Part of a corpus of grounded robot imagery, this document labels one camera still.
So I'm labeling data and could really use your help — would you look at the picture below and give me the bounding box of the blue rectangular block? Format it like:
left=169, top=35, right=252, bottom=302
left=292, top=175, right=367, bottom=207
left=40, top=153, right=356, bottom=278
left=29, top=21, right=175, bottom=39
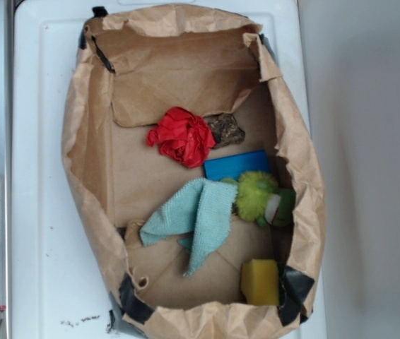
left=204, top=150, right=271, bottom=181

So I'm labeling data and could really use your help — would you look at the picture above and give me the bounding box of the dark brown rock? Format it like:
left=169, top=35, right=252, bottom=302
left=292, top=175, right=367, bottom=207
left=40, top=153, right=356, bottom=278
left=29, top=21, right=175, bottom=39
left=207, top=113, right=245, bottom=149

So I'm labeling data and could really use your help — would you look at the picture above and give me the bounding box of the brown paper bag bin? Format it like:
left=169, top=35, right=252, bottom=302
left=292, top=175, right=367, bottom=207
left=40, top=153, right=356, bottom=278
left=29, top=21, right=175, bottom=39
left=62, top=4, right=326, bottom=338

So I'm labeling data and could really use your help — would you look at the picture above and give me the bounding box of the crumpled red paper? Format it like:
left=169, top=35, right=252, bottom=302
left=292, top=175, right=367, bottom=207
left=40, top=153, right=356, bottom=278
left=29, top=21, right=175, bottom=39
left=146, top=107, right=216, bottom=169

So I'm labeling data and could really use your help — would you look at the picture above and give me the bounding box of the white tray lid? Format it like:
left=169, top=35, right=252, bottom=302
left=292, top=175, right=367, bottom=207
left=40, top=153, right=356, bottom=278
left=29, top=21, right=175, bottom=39
left=11, top=0, right=329, bottom=339

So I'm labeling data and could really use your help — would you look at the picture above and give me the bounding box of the green plush toy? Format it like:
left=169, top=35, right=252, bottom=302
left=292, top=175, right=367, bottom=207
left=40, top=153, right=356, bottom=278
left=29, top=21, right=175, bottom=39
left=220, top=171, right=296, bottom=227

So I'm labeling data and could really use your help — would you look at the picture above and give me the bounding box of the yellow sponge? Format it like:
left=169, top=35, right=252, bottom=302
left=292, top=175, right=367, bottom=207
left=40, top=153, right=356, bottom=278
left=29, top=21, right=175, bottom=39
left=240, top=259, right=280, bottom=306

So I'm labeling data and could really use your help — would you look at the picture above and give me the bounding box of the light blue cloth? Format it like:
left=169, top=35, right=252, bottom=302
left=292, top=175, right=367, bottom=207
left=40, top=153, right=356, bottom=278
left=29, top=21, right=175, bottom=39
left=139, top=178, right=237, bottom=278

